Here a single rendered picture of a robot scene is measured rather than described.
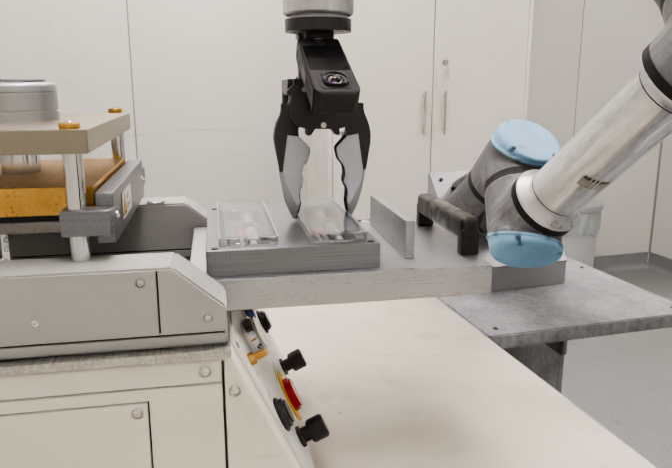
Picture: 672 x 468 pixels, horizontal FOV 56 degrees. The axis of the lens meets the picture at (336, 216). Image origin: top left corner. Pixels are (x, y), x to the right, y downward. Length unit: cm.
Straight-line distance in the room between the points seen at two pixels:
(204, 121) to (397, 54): 97
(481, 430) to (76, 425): 45
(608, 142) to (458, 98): 213
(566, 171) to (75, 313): 69
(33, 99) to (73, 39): 248
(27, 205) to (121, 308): 13
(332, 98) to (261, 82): 257
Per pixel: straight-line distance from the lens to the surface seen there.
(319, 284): 59
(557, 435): 80
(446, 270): 62
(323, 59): 64
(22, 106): 66
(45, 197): 59
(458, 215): 67
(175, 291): 53
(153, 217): 80
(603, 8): 397
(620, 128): 90
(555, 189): 98
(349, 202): 69
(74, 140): 55
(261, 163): 318
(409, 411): 81
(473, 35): 305
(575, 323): 114
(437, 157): 300
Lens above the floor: 115
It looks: 12 degrees down
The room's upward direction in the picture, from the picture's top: straight up
